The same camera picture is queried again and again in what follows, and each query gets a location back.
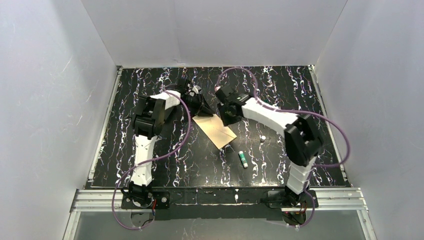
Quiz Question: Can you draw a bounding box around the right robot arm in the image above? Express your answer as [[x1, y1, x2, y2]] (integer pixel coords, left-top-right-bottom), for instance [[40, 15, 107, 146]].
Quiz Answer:
[[215, 86, 324, 206]]

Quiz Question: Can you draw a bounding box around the white green glue stick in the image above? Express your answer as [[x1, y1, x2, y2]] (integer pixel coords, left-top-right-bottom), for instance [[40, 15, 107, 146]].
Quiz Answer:
[[238, 151, 249, 169]]

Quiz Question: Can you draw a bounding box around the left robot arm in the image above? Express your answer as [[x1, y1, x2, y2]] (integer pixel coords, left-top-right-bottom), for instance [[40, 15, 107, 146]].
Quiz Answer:
[[120, 78, 213, 209]]

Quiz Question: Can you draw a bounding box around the white envelope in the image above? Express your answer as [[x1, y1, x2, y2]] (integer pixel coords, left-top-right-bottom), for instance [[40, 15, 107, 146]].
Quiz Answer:
[[193, 114, 237, 149]]

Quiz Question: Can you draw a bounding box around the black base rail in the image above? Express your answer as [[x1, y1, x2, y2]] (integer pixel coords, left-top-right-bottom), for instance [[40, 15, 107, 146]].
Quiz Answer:
[[119, 186, 319, 224]]

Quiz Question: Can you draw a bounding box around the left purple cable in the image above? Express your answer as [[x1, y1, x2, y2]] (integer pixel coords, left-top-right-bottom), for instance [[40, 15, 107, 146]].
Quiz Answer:
[[111, 84, 193, 231]]

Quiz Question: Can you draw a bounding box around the purple cable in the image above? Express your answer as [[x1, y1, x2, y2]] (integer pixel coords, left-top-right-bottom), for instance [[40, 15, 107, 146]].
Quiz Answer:
[[111, 84, 193, 231], [214, 67, 351, 228]]

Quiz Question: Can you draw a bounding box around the aluminium table frame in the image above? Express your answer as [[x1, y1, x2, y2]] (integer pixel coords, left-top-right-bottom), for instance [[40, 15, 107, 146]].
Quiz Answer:
[[63, 187, 377, 240]]

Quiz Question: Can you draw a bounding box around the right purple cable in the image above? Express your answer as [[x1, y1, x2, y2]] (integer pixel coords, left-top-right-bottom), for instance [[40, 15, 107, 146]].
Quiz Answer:
[[214, 67, 351, 228]]

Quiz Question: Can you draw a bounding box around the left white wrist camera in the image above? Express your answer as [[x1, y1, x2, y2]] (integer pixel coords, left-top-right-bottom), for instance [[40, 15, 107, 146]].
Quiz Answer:
[[188, 85, 202, 97]]

